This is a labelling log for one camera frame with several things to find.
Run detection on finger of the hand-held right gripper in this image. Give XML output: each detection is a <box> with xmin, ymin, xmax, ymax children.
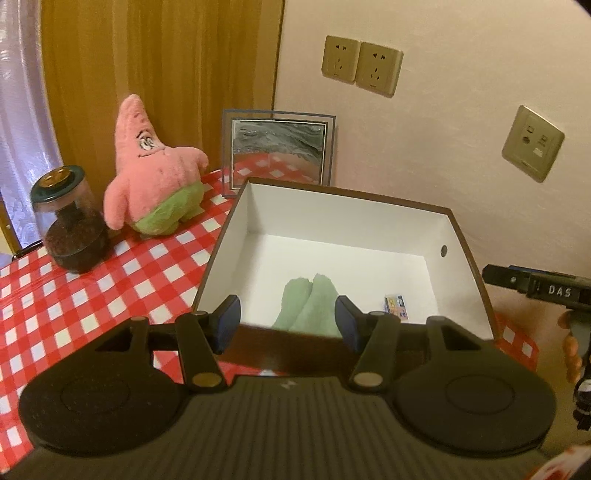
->
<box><xmin>482</xmin><ymin>264</ymin><xmax>532</xmax><ymax>296</ymax></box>

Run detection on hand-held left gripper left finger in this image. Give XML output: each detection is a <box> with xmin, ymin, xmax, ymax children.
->
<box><xmin>95</xmin><ymin>295</ymin><xmax>242</xmax><ymax>393</ymax></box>

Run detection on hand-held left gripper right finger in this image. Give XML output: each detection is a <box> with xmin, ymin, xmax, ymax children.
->
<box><xmin>335</xmin><ymin>295</ymin><xmax>481</xmax><ymax>393</ymax></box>

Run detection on light green sock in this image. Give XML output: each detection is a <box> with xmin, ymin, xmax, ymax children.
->
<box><xmin>271</xmin><ymin>273</ymin><xmax>345</xmax><ymax>335</ymax></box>

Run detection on brown box white inside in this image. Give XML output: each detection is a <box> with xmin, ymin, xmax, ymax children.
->
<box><xmin>191</xmin><ymin>176</ymin><xmax>500</xmax><ymax>377</ymax></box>

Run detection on person's right hand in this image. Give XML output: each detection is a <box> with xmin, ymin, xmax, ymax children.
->
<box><xmin>558</xmin><ymin>311</ymin><xmax>583</xmax><ymax>384</ymax></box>

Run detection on small blue yellow packet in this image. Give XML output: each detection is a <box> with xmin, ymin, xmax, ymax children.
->
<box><xmin>382</xmin><ymin>294</ymin><xmax>409</xmax><ymax>319</ymax></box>

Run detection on red white checked tablecloth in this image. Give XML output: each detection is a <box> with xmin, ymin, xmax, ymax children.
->
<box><xmin>0</xmin><ymin>154</ymin><xmax>539</xmax><ymax>467</ymax></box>

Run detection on beige data socket plate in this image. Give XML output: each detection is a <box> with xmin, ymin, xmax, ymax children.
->
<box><xmin>502</xmin><ymin>105</ymin><xmax>565</xmax><ymax>183</ymax></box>

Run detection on pink starfish plush toy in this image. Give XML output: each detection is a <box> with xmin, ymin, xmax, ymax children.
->
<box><xmin>102</xmin><ymin>95</ymin><xmax>209</xmax><ymax>237</ymax></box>

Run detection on red patterned clothing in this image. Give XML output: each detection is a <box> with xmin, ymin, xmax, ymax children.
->
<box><xmin>526</xmin><ymin>445</ymin><xmax>591</xmax><ymax>480</ymax></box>

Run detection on clear jar dark base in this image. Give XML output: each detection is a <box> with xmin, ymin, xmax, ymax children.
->
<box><xmin>30</xmin><ymin>167</ymin><xmax>112</xmax><ymax>274</ymax></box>

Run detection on orange curtain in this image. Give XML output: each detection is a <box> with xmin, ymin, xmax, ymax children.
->
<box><xmin>41</xmin><ymin>0</ymin><xmax>284</xmax><ymax>185</ymax></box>

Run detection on white lace curtain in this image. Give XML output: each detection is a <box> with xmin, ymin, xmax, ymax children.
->
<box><xmin>0</xmin><ymin>0</ymin><xmax>63</xmax><ymax>252</ymax></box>

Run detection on grey picture frame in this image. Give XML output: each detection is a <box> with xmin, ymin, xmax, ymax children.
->
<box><xmin>221</xmin><ymin>109</ymin><xmax>339</xmax><ymax>199</ymax></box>

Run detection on beige wall socket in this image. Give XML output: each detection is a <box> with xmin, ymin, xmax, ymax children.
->
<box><xmin>355</xmin><ymin>41</ymin><xmax>404</xmax><ymax>97</ymax></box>
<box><xmin>322</xmin><ymin>35</ymin><xmax>362</xmax><ymax>84</ymax></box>

